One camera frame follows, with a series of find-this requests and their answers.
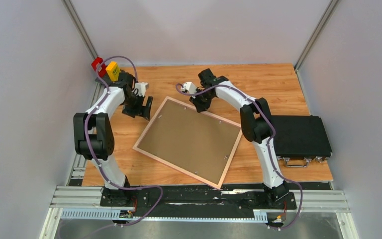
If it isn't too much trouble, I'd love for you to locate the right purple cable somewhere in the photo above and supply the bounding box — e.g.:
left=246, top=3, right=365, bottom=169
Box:
left=176, top=82, right=304, bottom=231

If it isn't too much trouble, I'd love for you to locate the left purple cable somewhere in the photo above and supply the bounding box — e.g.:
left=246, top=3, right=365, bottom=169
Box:
left=83, top=55, right=164, bottom=228

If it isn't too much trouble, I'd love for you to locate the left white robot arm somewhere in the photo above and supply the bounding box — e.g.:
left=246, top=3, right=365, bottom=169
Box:
left=73, top=71, right=153, bottom=206

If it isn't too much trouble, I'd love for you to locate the purple cable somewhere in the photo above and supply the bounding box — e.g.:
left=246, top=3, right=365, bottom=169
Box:
left=83, top=55, right=164, bottom=228
left=176, top=82, right=304, bottom=231

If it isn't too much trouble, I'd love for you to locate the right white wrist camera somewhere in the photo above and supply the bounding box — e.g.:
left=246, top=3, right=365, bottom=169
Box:
left=180, top=82, right=197, bottom=96

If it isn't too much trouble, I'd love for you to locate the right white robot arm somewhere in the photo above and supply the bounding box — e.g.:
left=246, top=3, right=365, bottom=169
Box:
left=177, top=69, right=289, bottom=208

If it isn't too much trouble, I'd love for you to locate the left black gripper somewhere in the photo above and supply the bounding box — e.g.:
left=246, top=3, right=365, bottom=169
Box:
left=122, top=93, right=152, bottom=121

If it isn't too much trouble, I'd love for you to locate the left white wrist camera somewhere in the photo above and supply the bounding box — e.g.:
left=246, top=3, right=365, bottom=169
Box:
left=132, top=82, right=149, bottom=97

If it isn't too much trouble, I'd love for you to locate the black poker chip case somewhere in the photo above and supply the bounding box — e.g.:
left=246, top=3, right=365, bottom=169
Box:
left=272, top=115, right=332, bottom=168

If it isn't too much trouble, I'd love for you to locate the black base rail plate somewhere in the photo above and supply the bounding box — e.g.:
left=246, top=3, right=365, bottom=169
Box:
left=100, top=183, right=297, bottom=219

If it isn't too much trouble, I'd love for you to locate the grey backing board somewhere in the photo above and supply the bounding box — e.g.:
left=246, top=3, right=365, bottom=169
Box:
left=137, top=99, right=241, bottom=186

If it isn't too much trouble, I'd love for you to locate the red small box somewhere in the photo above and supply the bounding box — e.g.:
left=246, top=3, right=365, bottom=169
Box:
left=91, top=57, right=107, bottom=78

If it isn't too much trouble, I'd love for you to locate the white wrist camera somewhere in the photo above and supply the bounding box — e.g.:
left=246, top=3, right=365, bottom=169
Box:
left=132, top=82, right=149, bottom=97
left=180, top=82, right=197, bottom=96

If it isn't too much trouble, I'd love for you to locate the yellow small box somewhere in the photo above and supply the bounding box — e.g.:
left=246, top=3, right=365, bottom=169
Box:
left=105, top=61, right=121, bottom=82

